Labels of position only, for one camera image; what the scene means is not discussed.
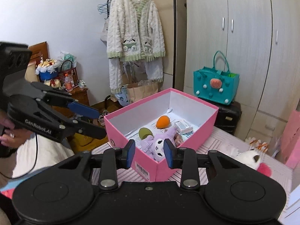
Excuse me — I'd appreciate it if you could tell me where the purple plush toy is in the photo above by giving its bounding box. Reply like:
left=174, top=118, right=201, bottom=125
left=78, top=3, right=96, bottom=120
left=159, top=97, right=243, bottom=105
left=140, top=127, right=176, bottom=162

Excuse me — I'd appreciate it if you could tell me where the green egg-shaped sponge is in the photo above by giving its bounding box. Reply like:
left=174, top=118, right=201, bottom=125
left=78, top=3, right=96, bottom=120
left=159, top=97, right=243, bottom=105
left=138, top=127, right=153, bottom=140

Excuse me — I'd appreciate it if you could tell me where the orange egg-shaped sponge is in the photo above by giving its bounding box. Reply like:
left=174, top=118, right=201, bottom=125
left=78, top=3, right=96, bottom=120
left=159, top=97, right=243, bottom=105
left=156, top=115, right=170, bottom=129

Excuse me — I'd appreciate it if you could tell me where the white brown plush toy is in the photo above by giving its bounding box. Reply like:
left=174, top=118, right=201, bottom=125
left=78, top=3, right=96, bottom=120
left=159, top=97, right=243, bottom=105
left=234, top=150, right=261, bottom=170

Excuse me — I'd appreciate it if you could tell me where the pink floral fabric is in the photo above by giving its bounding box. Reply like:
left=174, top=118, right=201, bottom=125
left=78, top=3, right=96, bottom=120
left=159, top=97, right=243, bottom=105
left=174, top=133, right=184, bottom=146

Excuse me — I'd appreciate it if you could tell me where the small white tissue pack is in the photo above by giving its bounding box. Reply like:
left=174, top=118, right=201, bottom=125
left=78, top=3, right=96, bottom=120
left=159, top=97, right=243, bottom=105
left=174, top=119, right=193, bottom=135

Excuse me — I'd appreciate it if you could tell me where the person's left hand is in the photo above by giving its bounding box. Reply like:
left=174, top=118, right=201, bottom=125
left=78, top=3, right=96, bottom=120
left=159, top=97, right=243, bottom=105
left=1, top=115, right=32, bottom=148

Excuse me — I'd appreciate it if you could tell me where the orange drink bottle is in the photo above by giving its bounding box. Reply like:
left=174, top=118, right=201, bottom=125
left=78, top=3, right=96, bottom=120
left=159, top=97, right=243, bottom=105
left=64, top=73, right=73, bottom=92

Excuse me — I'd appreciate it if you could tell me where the pink cardboard box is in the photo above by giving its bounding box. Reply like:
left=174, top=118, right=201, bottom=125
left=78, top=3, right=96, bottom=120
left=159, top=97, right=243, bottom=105
left=104, top=88, right=218, bottom=182

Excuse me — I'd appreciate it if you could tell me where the flower bouquet blue wrap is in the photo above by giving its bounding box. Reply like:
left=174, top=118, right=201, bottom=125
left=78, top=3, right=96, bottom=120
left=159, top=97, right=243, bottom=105
left=35, top=57, right=59, bottom=82

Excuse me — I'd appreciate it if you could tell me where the red patterned gift bag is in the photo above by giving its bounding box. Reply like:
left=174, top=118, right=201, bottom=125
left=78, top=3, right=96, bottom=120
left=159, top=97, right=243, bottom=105
left=57, top=59, right=80, bottom=89

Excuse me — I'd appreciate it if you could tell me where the striped pink table cloth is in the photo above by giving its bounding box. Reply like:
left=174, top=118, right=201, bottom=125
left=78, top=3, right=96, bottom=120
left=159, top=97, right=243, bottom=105
left=0, top=126, right=299, bottom=193

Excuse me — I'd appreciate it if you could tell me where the wooden nightstand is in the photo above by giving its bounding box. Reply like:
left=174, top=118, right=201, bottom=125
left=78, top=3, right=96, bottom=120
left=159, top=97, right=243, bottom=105
left=29, top=42, right=89, bottom=117

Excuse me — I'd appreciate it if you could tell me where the brown paper bag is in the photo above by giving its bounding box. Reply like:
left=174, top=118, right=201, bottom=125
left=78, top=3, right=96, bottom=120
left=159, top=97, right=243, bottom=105
left=127, top=80, right=158, bottom=103

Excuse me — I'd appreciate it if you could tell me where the black suitcase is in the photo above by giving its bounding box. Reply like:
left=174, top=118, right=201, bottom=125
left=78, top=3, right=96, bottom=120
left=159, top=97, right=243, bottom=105
left=208, top=101, right=242, bottom=135

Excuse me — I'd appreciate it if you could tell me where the teal felt tote bag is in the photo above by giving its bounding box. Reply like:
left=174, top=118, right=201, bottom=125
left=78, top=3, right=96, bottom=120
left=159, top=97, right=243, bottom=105
left=193, top=50, right=239, bottom=105

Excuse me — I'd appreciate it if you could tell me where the pink fluffy ball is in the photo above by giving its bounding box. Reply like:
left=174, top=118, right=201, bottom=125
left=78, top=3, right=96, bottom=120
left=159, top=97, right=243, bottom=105
left=257, top=163, right=272, bottom=177

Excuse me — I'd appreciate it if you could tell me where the white green knit cardigan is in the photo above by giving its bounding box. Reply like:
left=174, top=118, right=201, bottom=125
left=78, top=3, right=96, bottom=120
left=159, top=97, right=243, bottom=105
left=107, top=0, right=166, bottom=62

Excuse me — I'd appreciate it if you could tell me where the pink paper gift bag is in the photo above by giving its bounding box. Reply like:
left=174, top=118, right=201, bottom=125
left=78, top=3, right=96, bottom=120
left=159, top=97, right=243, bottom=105
left=281, top=110, right=300, bottom=169

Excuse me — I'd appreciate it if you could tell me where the beige wardrobe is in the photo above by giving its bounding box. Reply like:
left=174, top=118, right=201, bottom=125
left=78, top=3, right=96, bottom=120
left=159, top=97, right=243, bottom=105
left=184, top=0, right=299, bottom=142

